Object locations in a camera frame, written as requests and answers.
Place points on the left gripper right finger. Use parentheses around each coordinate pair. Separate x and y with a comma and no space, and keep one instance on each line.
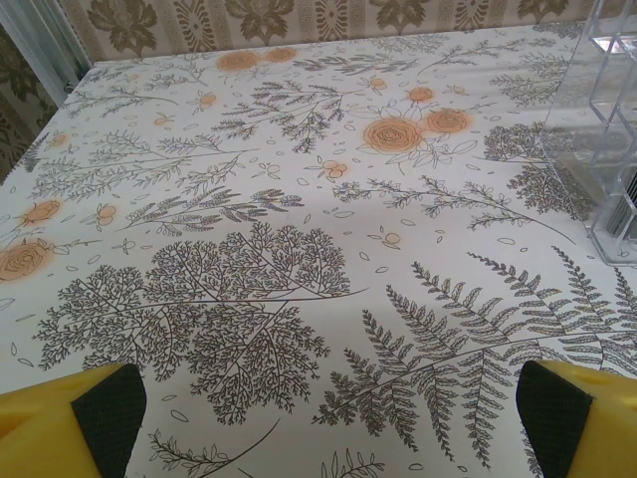
(587,428)

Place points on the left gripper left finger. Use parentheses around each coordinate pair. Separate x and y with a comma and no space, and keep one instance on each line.
(45,428)

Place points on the clear acrylic card organizer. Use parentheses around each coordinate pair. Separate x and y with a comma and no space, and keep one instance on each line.
(597,74)

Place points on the floral tablecloth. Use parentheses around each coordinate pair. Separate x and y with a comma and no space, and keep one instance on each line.
(298,249)

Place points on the aluminium corner post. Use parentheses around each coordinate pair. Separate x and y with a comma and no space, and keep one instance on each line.
(45,40)

